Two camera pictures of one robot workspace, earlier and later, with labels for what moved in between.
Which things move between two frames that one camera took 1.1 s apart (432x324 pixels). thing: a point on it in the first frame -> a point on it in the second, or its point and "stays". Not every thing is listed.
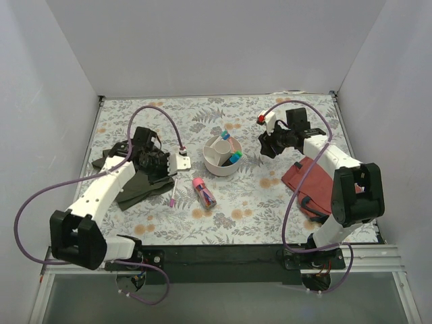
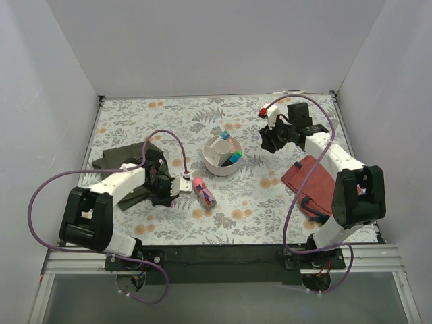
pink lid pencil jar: [206, 197] stays
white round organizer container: [216, 150] stays
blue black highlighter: [232, 159] stays
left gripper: [163, 167] -> [163, 188]
